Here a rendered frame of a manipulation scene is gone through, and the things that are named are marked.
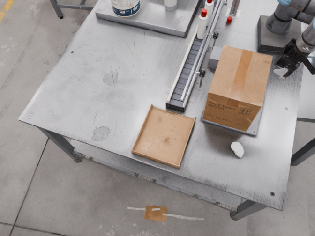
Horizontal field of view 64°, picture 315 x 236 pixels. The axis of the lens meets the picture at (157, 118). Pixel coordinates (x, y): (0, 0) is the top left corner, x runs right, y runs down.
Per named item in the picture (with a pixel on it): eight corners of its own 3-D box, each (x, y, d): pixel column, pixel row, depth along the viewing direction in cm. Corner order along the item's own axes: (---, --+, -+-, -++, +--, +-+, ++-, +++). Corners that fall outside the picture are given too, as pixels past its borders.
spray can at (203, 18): (198, 33, 165) (200, 6, 147) (206, 34, 164) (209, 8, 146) (195, 39, 163) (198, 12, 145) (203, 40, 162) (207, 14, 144)
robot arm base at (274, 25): (267, 14, 168) (273, 2, 159) (290, 20, 166) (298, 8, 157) (263, 30, 162) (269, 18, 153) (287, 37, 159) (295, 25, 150)
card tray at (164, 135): (152, 106, 147) (151, 103, 144) (195, 119, 142) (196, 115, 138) (132, 152, 135) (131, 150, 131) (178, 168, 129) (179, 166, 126)
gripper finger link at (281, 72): (269, 73, 116) (280, 61, 108) (281, 78, 116) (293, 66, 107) (267, 78, 115) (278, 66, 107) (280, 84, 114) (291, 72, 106)
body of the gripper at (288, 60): (278, 52, 109) (294, 33, 98) (297, 61, 108) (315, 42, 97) (273, 65, 107) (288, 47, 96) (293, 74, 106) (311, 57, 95)
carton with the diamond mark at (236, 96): (215, 77, 152) (223, 44, 128) (256, 87, 147) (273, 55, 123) (202, 119, 139) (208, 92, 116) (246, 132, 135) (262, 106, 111)
